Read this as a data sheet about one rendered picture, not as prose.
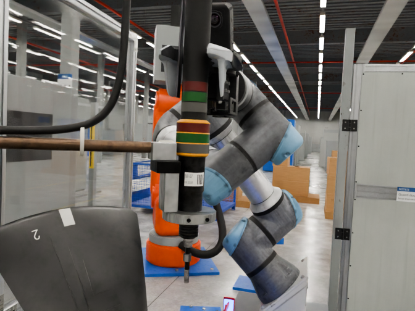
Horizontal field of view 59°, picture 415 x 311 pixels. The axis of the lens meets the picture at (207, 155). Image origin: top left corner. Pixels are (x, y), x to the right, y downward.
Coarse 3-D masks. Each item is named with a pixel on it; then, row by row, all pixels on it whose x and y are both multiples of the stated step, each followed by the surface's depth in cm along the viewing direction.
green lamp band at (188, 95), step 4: (184, 92) 46; (188, 92) 46; (192, 92) 46; (196, 92) 46; (200, 92) 46; (184, 96) 46; (188, 96) 46; (192, 96) 46; (196, 96) 46; (200, 96) 46; (204, 96) 46; (184, 100) 46; (188, 100) 46; (192, 100) 46; (196, 100) 46; (200, 100) 46; (204, 100) 46
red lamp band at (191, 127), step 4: (180, 124) 46; (184, 124) 46; (188, 124) 45; (192, 124) 45; (196, 124) 45; (200, 124) 46; (204, 124) 46; (208, 124) 47; (176, 128) 47; (180, 128) 46; (184, 128) 46; (188, 128) 45; (192, 128) 45; (196, 128) 45; (200, 128) 46; (204, 128) 46; (208, 128) 47; (196, 132) 46; (200, 132) 46; (204, 132) 46; (208, 132) 47
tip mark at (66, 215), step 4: (68, 208) 57; (60, 212) 56; (64, 212) 56; (68, 212) 57; (64, 216) 56; (68, 216) 56; (72, 216) 57; (64, 220) 55; (68, 220) 56; (72, 220) 56; (64, 224) 55; (68, 224) 55; (72, 224) 56
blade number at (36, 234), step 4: (32, 228) 53; (36, 228) 53; (40, 228) 53; (28, 232) 52; (32, 232) 52; (36, 232) 53; (40, 232) 53; (28, 236) 52; (32, 236) 52; (36, 236) 52; (40, 236) 52; (44, 236) 53; (32, 240) 52; (36, 240) 52; (40, 240) 52; (44, 240) 52; (32, 244) 51
